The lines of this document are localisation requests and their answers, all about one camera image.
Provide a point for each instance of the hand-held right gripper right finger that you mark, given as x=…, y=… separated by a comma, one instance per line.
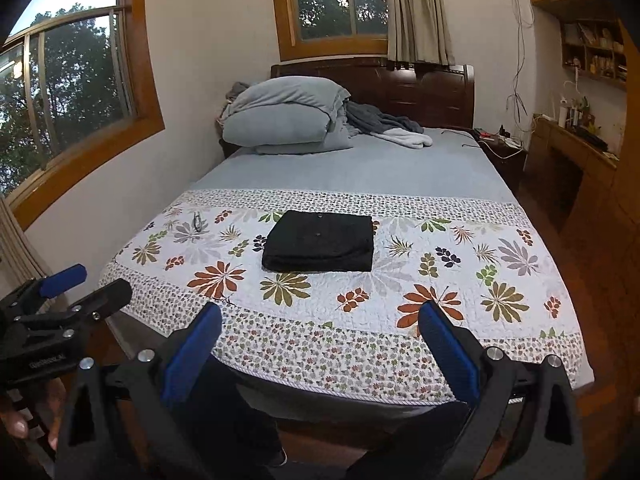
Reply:
x=450, y=350

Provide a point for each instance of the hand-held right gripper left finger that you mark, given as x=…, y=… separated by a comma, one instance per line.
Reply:
x=192, y=352

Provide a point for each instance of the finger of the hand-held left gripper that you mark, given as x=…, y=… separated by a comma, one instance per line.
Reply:
x=105, y=297
x=62, y=280

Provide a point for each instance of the black pants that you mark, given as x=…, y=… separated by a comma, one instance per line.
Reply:
x=320, y=240

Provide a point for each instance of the person's left hand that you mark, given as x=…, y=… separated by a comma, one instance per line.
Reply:
x=19, y=427

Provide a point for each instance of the beige curtain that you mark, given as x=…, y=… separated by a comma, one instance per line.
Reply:
x=417, y=10
x=20, y=245

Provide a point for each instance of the floral leaf print quilt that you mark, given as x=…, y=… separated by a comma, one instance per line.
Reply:
x=310, y=340

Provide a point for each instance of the small metal object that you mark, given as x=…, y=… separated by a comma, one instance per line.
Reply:
x=198, y=222

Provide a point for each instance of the dark wooden nightstand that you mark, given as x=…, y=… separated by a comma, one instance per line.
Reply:
x=505, y=165

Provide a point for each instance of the white garment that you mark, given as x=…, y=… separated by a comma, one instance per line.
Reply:
x=407, y=139

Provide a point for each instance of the white power strip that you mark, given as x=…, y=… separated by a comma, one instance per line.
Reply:
x=502, y=137

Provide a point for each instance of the wooden desk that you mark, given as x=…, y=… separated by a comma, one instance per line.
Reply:
x=575, y=160

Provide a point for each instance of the grey pillow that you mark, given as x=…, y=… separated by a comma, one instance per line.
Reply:
x=310, y=146
x=270, y=127

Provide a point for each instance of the grey and white clothes heap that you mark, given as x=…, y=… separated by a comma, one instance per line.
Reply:
x=380, y=120

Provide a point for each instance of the dark wooden bed headboard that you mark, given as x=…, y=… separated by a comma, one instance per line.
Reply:
x=425, y=90

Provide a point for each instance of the cluster of small bottles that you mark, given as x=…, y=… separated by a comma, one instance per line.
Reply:
x=575, y=114

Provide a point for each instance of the grey pillows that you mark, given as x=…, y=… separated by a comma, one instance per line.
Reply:
x=290, y=95

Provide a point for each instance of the large wooden frame window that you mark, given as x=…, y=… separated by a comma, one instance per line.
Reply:
x=75, y=85

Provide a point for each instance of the wooden wall shelf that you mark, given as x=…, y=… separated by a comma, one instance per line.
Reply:
x=595, y=55

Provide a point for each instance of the small wooden frame window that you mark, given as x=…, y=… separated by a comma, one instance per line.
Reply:
x=282, y=10

